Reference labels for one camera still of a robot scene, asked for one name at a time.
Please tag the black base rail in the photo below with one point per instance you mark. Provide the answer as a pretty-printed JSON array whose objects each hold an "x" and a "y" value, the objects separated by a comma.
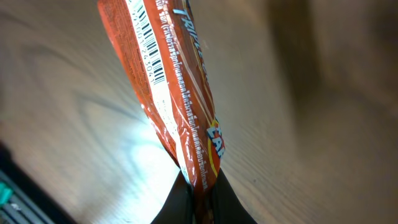
[{"x": 22, "y": 200}]

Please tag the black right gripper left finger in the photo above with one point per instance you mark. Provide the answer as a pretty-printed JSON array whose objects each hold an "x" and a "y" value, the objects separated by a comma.
[{"x": 178, "y": 207}]

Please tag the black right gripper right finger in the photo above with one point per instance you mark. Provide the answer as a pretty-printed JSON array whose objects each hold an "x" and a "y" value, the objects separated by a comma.
[{"x": 227, "y": 209}]

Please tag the red Top chocolate bar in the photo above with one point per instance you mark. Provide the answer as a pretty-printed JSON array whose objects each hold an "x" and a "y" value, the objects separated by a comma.
[{"x": 158, "y": 46}]

